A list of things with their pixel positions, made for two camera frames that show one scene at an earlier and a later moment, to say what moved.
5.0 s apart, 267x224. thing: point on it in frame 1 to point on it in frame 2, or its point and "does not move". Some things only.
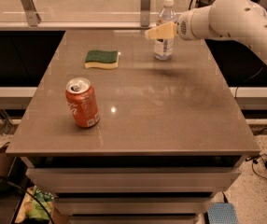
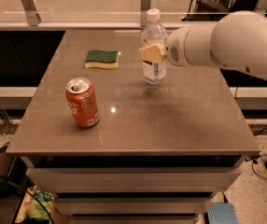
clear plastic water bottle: (164, 49) to (154, 34)
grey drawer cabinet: (171, 133) does not move
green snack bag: (41, 206) does not move
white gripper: (186, 27) to (175, 48)
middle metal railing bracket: (146, 6) does not move
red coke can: (82, 101) does not move
